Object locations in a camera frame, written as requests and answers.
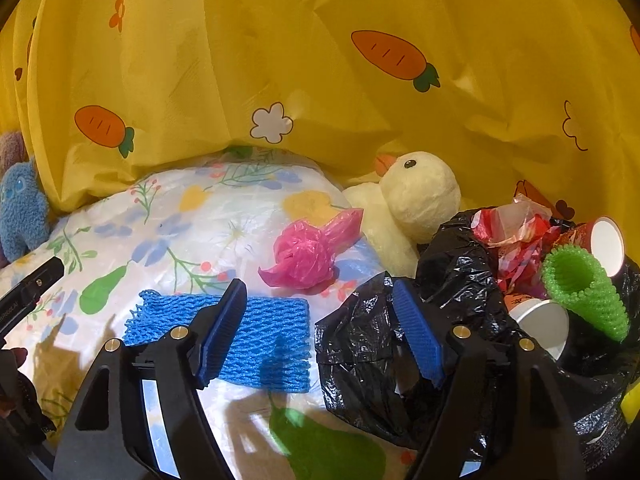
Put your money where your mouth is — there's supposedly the blue plush toy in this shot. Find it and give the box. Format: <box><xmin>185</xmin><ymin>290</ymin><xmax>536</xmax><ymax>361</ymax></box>
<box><xmin>0</xmin><ymin>157</ymin><xmax>51</xmax><ymax>261</ymax></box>

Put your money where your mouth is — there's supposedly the pink plastic bag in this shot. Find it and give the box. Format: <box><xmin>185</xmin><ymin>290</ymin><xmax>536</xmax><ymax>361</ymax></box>
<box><xmin>259</xmin><ymin>207</ymin><xmax>364</xmax><ymax>289</ymax></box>

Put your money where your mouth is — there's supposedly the red paper cup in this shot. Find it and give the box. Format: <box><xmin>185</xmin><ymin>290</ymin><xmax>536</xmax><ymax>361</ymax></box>
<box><xmin>570</xmin><ymin>216</ymin><xmax>626</xmax><ymax>278</ymax></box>

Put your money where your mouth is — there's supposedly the yellow duck plush toy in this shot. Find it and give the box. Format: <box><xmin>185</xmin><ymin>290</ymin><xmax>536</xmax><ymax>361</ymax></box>
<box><xmin>342</xmin><ymin>151</ymin><xmax>462</xmax><ymax>281</ymax></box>

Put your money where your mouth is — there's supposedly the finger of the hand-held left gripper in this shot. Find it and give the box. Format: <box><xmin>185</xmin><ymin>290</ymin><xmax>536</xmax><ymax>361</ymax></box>
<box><xmin>0</xmin><ymin>255</ymin><xmax>66</xmax><ymax>333</ymax></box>

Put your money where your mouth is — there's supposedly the green foam net sleeve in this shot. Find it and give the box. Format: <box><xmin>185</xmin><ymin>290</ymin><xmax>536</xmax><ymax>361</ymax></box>
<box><xmin>541</xmin><ymin>242</ymin><xmax>631</xmax><ymax>343</ymax></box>

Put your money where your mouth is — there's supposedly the red printed plastic package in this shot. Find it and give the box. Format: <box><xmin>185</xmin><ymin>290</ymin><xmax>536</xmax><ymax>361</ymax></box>
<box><xmin>472</xmin><ymin>197</ymin><xmax>563</xmax><ymax>301</ymax></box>

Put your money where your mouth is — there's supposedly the large black plastic bag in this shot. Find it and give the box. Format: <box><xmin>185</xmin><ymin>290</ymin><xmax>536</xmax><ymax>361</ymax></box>
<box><xmin>315</xmin><ymin>207</ymin><xmax>640</xmax><ymax>471</ymax></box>

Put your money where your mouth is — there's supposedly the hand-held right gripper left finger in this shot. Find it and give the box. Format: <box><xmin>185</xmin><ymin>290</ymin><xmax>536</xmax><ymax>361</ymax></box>
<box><xmin>52</xmin><ymin>279</ymin><xmax>249</xmax><ymax>480</ymax></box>

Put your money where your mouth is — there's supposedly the brown plush toy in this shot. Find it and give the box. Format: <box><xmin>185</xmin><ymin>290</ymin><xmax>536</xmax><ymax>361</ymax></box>
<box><xmin>0</xmin><ymin>130</ymin><xmax>26</xmax><ymax>167</ymax></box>

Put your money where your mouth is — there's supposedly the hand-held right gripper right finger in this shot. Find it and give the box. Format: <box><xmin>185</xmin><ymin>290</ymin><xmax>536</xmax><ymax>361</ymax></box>
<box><xmin>392</xmin><ymin>279</ymin><xmax>586</xmax><ymax>480</ymax></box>

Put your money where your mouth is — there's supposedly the white and orange paper cup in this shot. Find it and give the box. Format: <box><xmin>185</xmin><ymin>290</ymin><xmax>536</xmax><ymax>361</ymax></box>
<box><xmin>505</xmin><ymin>296</ymin><xmax>571</xmax><ymax>361</ymax></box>

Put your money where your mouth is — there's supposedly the yellow carrot print curtain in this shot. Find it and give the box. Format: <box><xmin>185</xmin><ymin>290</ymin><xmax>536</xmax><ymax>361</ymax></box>
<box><xmin>0</xmin><ymin>0</ymin><xmax>640</xmax><ymax>223</ymax></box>

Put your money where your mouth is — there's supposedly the blue foam net sleeve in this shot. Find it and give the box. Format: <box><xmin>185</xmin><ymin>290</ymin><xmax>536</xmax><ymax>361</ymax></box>
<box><xmin>122</xmin><ymin>290</ymin><xmax>312</xmax><ymax>393</ymax></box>

